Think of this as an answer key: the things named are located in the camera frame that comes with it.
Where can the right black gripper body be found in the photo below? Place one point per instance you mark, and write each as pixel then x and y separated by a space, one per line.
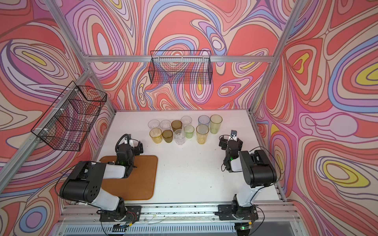
pixel 223 143

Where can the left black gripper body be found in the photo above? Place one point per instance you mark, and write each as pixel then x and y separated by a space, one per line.
pixel 137 148

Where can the brown plastic tray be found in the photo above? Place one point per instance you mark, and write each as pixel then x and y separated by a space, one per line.
pixel 139 185

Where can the yellow short plastic glass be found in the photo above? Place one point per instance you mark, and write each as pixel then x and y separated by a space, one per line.
pixel 156 135

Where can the clear faceted glass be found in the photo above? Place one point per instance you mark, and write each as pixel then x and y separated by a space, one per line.
pixel 179 136
pixel 153 124

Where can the clear faceted glass front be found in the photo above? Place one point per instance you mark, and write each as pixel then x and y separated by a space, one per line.
pixel 179 136

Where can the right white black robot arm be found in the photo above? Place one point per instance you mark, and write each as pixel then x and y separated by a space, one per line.
pixel 258 173

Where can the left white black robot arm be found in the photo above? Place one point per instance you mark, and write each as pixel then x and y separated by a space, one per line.
pixel 84 182

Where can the green tall glass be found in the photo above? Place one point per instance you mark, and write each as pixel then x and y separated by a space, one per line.
pixel 215 123

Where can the yellow tall glass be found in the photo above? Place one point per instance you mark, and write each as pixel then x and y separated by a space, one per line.
pixel 202 133

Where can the bluish clear tall glass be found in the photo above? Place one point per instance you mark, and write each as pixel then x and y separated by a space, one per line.
pixel 204 120

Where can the brown short glass front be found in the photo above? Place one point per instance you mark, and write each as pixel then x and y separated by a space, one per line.
pixel 167 135

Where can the green short glass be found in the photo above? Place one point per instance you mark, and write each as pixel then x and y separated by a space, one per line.
pixel 189 131

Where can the clear glass back centre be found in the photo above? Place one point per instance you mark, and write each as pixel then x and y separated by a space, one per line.
pixel 186 120

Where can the brown tall glass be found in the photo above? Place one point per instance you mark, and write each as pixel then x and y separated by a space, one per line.
pixel 176 125

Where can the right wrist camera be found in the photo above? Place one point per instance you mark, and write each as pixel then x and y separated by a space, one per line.
pixel 234 134

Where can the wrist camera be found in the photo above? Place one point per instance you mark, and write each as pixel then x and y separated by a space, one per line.
pixel 234 134
pixel 127 139

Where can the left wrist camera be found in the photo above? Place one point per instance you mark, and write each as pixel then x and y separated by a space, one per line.
pixel 127 139

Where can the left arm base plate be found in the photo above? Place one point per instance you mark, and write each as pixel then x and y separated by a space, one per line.
pixel 131 214

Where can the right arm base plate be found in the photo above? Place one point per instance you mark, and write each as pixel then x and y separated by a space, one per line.
pixel 230 212

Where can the left black wire basket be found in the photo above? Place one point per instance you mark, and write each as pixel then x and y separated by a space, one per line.
pixel 73 119

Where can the black wire basket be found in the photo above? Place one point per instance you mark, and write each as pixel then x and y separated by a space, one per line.
pixel 180 67
pixel 73 119

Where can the back black wire basket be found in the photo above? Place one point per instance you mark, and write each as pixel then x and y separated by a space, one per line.
pixel 180 67

